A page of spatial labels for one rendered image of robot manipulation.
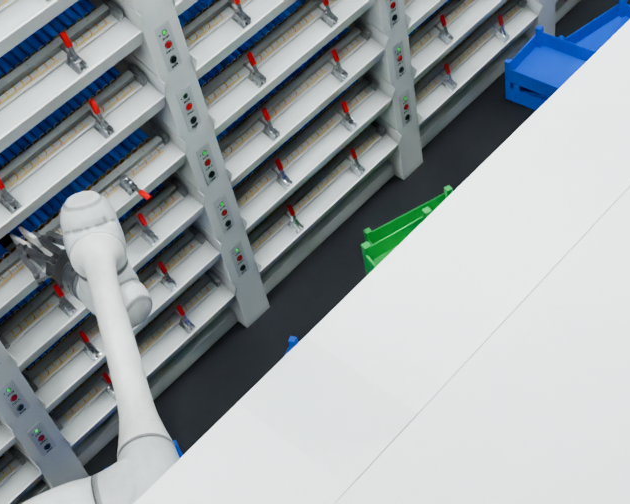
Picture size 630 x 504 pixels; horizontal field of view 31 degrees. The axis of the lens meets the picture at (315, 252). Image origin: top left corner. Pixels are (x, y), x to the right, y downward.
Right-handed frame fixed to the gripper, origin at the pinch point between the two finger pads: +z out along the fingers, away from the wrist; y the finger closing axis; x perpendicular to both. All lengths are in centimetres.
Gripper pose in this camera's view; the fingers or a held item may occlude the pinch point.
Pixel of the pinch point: (26, 240)
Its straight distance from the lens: 254.7
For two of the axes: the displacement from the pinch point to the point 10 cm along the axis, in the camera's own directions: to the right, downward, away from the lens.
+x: 2.6, 6.9, 6.8
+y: -6.6, 6.4, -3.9
